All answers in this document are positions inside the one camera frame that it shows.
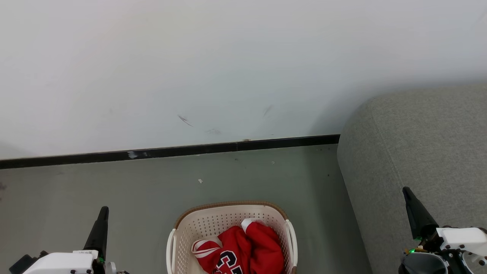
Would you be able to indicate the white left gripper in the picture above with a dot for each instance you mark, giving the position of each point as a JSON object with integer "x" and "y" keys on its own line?
{"x": 61, "y": 264}

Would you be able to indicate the cream perforated laundry basket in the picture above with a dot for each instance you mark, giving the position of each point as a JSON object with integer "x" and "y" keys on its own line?
{"x": 213, "y": 224}

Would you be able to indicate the grey fabric sofa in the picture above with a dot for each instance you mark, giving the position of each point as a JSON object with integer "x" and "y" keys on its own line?
{"x": 418, "y": 144}

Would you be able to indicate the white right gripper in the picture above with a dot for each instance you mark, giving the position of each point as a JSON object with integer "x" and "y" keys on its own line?
{"x": 460, "y": 238}

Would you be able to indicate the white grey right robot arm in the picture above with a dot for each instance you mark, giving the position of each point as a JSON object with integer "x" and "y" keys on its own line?
{"x": 475, "y": 263}

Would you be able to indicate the red and white jersey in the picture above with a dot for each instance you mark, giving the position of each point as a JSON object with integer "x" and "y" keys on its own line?
{"x": 262, "y": 247}

